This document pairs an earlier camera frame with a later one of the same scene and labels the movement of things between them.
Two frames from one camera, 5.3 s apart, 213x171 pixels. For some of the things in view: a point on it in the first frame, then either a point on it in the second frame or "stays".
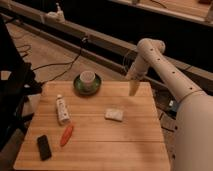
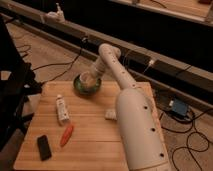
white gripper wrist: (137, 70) to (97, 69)
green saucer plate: (94, 88) stays
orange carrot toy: (66, 135) stays
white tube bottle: (62, 110) stays
